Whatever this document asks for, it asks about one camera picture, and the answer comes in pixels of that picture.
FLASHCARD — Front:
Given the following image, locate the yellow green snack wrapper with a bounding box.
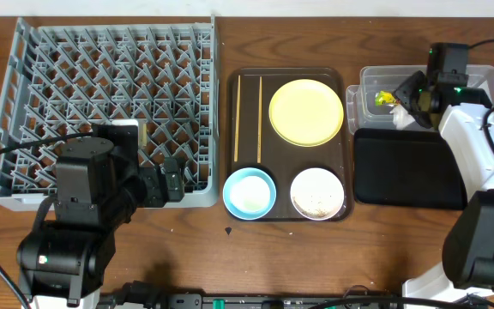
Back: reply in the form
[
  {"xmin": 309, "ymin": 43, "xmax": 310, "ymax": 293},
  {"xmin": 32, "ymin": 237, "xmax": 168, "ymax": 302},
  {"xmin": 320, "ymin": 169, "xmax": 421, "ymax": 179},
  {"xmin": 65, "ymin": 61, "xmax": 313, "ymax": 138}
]
[{"xmin": 375, "ymin": 90, "xmax": 398, "ymax": 106}]

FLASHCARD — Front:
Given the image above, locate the white pink bowl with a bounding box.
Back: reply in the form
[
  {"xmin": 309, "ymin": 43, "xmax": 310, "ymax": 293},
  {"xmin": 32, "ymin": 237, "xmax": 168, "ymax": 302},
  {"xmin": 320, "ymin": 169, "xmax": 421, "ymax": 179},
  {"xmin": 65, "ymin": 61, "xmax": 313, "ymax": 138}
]
[{"xmin": 290, "ymin": 167, "xmax": 346, "ymax": 221}]

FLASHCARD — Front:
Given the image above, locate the white napkin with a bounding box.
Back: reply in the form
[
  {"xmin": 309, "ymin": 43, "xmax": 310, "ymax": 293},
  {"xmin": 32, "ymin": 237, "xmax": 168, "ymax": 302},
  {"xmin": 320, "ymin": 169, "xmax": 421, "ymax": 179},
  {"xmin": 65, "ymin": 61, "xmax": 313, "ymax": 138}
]
[{"xmin": 390, "ymin": 105, "xmax": 423, "ymax": 130}]

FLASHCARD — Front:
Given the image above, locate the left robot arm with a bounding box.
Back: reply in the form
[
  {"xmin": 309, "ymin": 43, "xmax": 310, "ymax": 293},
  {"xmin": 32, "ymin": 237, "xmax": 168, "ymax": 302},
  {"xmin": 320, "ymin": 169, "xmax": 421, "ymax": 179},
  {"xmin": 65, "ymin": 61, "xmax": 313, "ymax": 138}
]
[{"xmin": 17, "ymin": 124, "xmax": 185, "ymax": 308}]

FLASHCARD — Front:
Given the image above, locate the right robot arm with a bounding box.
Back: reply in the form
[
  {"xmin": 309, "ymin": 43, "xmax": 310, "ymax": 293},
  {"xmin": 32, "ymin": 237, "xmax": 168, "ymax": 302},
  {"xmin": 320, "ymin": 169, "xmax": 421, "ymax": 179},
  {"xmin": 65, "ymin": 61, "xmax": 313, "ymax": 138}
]
[{"xmin": 392, "ymin": 42, "xmax": 494, "ymax": 308}]

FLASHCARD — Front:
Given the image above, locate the clear plastic waste bin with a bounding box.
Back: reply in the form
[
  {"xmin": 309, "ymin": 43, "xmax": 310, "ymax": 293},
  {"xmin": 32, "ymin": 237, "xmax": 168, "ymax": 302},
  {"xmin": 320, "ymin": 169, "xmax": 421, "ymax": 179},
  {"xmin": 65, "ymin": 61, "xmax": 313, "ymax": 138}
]
[{"xmin": 346, "ymin": 64, "xmax": 494, "ymax": 135}]

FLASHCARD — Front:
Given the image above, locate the black waste tray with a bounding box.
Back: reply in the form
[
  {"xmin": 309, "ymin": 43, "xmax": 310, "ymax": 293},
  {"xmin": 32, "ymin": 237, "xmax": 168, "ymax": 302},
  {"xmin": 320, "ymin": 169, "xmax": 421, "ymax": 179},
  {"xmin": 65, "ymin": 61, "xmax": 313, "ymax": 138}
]
[{"xmin": 353, "ymin": 128, "xmax": 467, "ymax": 210}]

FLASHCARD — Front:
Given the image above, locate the light blue bowl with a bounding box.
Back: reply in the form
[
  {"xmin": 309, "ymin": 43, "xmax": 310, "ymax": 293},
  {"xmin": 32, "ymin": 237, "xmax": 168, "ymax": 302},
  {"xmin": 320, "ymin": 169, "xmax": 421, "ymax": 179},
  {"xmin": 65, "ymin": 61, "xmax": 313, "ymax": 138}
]
[{"xmin": 222, "ymin": 167, "xmax": 277, "ymax": 221}]

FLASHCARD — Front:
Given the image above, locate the dark brown serving tray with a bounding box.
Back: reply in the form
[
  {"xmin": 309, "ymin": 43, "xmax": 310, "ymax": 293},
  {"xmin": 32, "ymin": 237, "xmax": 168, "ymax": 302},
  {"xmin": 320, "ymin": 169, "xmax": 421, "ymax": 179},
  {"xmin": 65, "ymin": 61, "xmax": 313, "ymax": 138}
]
[{"xmin": 226, "ymin": 67, "xmax": 355, "ymax": 222}]

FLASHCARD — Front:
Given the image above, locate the yellow round plate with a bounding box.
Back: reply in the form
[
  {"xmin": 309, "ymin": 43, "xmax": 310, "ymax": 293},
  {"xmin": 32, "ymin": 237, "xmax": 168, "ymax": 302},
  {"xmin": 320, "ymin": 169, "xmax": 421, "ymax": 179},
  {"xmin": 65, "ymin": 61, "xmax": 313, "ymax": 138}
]
[{"xmin": 268, "ymin": 79, "xmax": 345, "ymax": 148}]

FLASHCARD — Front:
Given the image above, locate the grey plastic dish rack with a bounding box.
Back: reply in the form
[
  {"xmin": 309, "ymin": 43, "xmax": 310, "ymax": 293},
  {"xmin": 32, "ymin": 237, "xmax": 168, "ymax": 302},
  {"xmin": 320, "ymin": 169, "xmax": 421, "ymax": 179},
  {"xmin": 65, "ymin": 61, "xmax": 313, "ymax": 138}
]
[{"xmin": 0, "ymin": 20, "xmax": 220, "ymax": 211}]

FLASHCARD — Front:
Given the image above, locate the black equipment rail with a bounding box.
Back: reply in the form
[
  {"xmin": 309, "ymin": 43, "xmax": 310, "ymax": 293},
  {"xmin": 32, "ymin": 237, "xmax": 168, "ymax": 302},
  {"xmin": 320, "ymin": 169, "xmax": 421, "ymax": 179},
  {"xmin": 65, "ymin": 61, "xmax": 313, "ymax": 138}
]
[{"xmin": 96, "ymin": 281, "xmax": 407, "ymax": 309}]

